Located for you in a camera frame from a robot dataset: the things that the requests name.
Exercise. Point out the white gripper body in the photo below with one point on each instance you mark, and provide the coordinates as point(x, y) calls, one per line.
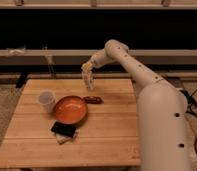
point(87, 68)

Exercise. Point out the clear plastic cup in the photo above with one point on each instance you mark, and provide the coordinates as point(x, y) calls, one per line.
point(46, 99)

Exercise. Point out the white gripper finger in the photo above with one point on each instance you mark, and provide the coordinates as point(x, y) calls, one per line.
point(86, 79)
point(91, 81)

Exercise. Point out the wooden table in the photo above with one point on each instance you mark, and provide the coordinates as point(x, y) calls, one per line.
point(107, 137)

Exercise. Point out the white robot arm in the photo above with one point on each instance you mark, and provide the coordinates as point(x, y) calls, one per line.
point(160, 106)

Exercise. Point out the black sponge block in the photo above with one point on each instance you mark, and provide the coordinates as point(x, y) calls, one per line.
point(63, 129)

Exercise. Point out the orange bowl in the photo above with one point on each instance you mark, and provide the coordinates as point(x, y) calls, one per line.
point(70, 110)

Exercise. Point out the grey metal rail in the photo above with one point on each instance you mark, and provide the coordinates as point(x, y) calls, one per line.
point(77, 57)

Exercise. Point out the dark red lying bottle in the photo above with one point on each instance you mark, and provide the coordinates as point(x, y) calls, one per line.
point(93, 100)

